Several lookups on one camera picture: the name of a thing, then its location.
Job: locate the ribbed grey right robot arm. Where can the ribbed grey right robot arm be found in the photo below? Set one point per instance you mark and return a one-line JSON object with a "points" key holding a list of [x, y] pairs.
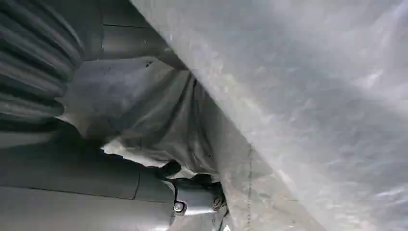
{"points": [[32, 57]]}

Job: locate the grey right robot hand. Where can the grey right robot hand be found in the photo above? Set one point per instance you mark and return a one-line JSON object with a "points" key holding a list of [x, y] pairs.
{"points": [[79, 197]]}

